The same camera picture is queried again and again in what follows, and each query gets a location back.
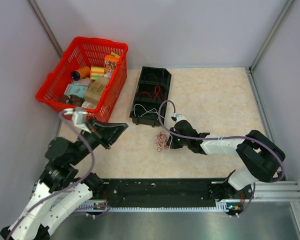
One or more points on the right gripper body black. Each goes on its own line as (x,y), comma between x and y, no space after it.
(177,142)

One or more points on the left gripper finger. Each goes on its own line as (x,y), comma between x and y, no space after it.
(109,135)
(95,125)

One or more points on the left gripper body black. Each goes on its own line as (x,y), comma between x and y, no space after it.
(92,139)

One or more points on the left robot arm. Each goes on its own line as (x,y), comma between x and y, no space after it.
(58,193)

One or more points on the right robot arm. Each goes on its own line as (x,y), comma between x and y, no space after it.
(261,157)

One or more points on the white cup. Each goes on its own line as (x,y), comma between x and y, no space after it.
(88,105)

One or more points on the brown cardboard box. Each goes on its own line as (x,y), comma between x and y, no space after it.
(95,90)

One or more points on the dark brown round item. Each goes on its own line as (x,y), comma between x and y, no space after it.
(72,100)

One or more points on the pink packet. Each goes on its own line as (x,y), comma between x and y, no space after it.
(83,82)

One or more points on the black three-compartment tray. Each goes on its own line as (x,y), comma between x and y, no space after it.
(152,89)

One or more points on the teal packet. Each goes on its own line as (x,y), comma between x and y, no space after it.
(76,90)

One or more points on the red plastic basket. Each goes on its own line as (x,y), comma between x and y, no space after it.
(81,52)

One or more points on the yellow green sponge pack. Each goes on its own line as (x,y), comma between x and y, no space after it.
(96,72)

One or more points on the orange bottle black cap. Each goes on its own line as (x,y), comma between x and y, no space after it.
(80,73)

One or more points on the orange snack box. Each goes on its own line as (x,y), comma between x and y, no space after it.
(110,62)

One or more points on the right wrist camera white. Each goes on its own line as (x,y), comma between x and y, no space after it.
(176,117)

